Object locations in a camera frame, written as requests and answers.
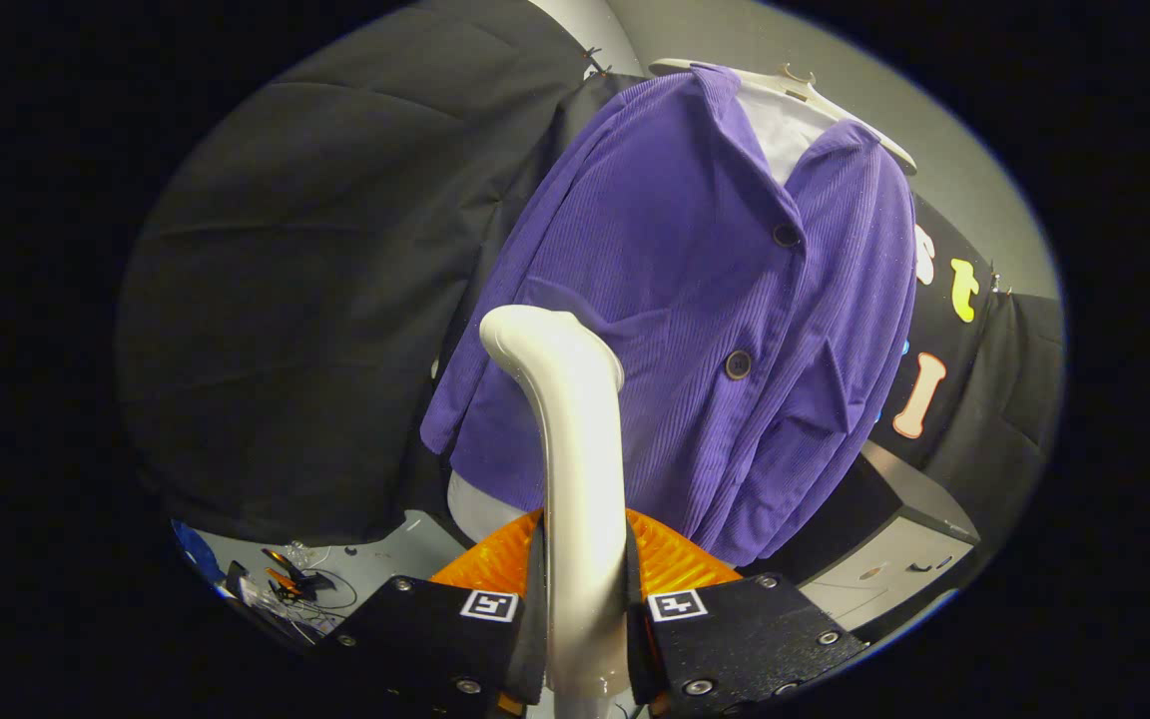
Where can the white garment steamer head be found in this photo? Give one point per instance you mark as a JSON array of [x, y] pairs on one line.
[[580, 479]]

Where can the white plastic clothes hanger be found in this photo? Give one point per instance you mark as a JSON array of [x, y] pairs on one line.
[[800, 85]]

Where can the white undershirt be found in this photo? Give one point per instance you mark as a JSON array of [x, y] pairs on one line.
[[785, 130]]

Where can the blue cloth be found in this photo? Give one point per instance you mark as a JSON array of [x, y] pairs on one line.
[[198, 552]]

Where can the orange black tool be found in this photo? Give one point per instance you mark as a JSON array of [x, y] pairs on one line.
[[290, 579]]

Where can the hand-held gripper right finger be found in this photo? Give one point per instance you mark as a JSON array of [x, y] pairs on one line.
[[735, 639]]

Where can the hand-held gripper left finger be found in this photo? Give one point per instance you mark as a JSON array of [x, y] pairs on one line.
[[425, 639]]

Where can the grey drawer cabinet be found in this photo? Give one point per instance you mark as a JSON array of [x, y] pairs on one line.
[[884, 569]]

